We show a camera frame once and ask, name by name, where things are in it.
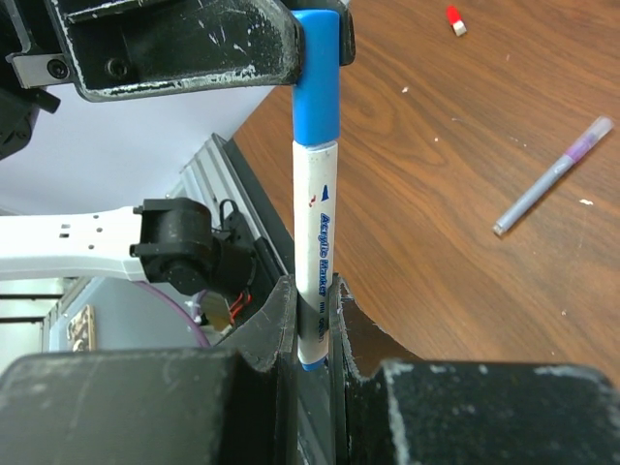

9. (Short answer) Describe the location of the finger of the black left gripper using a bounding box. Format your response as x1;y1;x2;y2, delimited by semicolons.
46;1;303;102
339;0;357;67

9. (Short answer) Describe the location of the blue marker cap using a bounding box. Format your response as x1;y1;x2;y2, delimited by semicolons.
292;10;340;146

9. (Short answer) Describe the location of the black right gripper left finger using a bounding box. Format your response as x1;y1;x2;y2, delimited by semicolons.
1;276;296;464

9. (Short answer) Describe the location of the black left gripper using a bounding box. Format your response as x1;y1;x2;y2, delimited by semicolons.
1;0;63;159

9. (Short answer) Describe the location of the red white marker cap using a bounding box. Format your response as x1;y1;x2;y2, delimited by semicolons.
446;5;467;37

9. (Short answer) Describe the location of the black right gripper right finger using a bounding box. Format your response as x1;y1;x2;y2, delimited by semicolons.
328;277;619;464

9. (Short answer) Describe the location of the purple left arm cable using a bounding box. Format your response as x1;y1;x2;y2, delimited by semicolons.
130;280;214;348

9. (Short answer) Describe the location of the white blue acrylic marker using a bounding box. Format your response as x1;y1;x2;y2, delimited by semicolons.
293;140;338;371

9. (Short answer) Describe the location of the purple highlighter pen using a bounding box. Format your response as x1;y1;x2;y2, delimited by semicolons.
492;116;614;236

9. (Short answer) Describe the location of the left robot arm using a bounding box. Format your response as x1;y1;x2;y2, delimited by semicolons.
1;1;356;339

